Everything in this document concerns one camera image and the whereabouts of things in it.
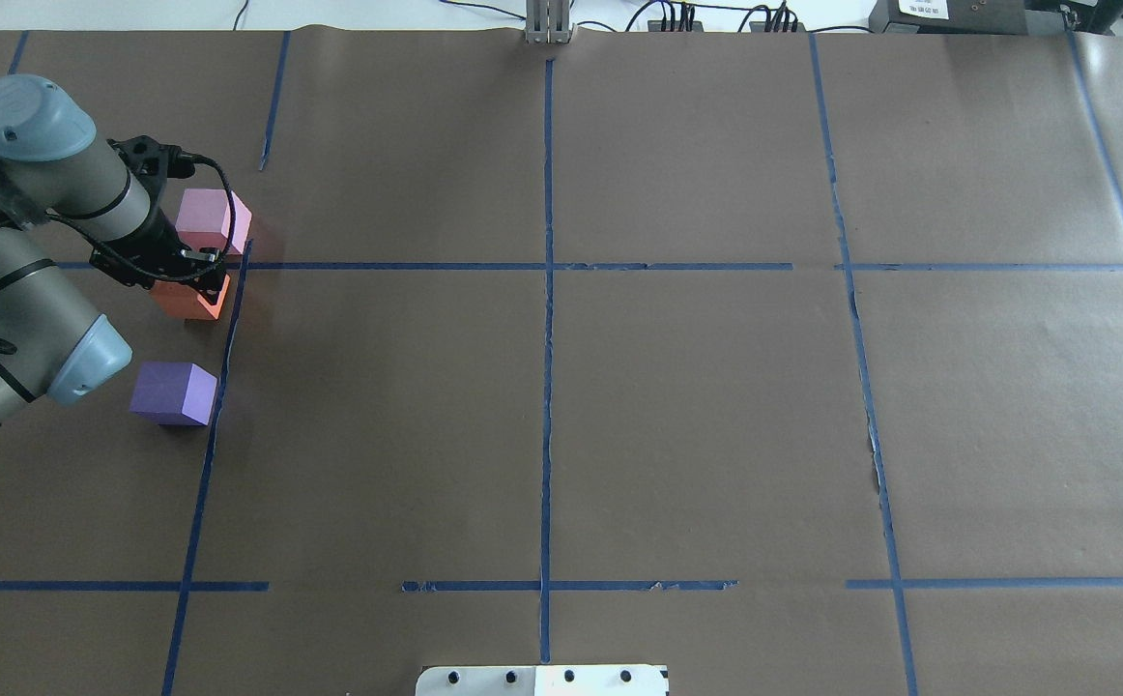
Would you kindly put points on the purple foam cube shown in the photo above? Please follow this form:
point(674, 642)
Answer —
point(174, 394)

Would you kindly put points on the pink foam cube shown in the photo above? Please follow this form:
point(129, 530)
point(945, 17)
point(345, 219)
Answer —
point(204, 219)

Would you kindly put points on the aluminium frame post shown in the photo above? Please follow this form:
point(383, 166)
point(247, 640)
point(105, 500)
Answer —
point(548, 22)

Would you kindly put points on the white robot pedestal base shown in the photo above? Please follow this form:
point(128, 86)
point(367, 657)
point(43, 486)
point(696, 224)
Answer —
point(565, 679)

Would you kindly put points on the orange foam cube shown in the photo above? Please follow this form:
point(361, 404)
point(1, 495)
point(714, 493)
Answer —
point(183, 303)

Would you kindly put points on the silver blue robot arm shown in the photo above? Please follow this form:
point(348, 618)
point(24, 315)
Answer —
point(56, 168)

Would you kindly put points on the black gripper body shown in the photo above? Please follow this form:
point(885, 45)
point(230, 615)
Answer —
point(163, 254)

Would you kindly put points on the brown paper table cover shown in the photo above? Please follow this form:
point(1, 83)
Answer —
point(794, 364)

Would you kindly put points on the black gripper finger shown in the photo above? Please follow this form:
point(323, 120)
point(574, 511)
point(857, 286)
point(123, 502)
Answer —
point(207, 285)
point(207, 259)

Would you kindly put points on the black computer box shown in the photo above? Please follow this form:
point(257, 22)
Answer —
point(1006, 18)

